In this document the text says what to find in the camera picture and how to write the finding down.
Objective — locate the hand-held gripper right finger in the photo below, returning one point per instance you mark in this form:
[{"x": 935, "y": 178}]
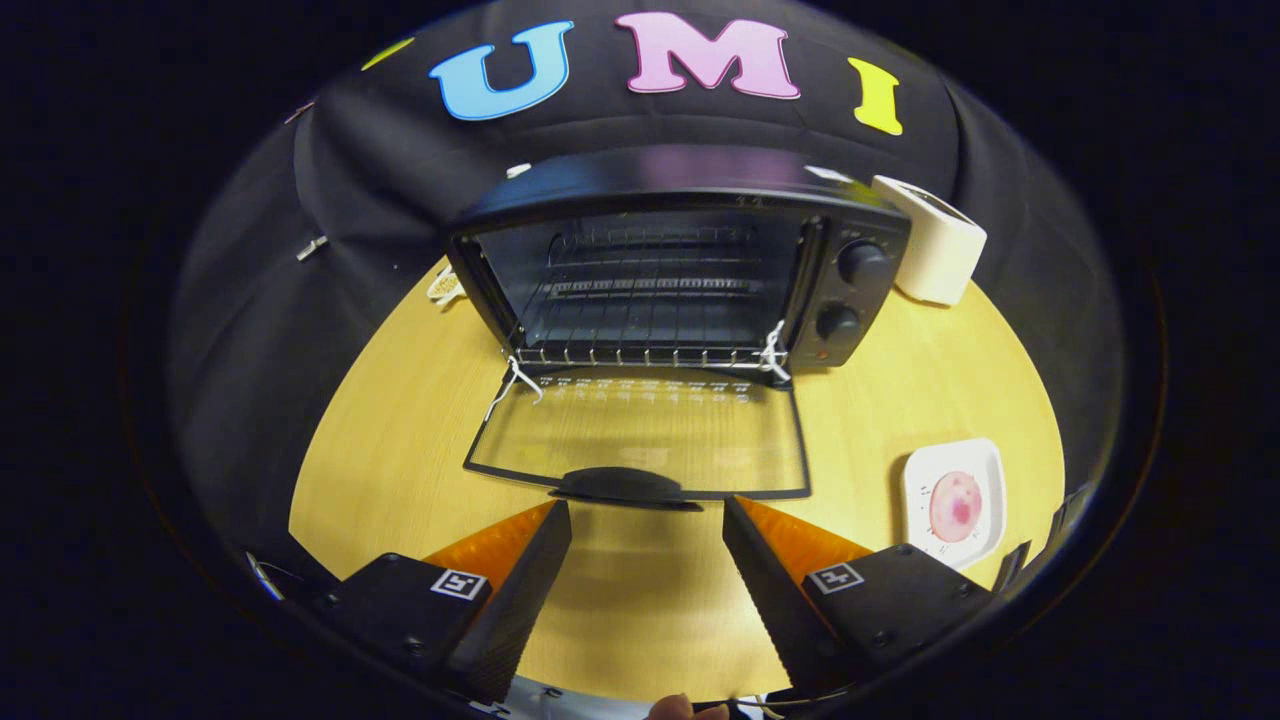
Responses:
[{"x": 765, "y": 590}]

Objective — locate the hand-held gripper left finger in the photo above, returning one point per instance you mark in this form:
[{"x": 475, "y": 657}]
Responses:
[{"x": 525, "y": 590}]

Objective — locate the white square plate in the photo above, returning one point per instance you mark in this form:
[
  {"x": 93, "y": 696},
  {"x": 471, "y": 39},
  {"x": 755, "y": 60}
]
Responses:
[{"x": 985, "y": 470}]

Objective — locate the black toaster oven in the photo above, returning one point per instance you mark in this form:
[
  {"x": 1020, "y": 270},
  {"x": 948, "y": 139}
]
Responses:
[{"x": 860, "y": 265}]

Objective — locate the silver cloth clip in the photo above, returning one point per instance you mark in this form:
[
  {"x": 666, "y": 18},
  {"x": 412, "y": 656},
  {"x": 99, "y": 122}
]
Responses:
[{"x": 312, "y": 248}]

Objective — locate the small white bottle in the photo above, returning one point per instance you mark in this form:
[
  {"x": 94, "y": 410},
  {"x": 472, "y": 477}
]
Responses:
[{"x": 518, "y": 170}]

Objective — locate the pink cloth clip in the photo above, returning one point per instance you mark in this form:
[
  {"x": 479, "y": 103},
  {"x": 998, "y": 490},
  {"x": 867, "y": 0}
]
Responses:
[{"x": 300, "y": 110}]

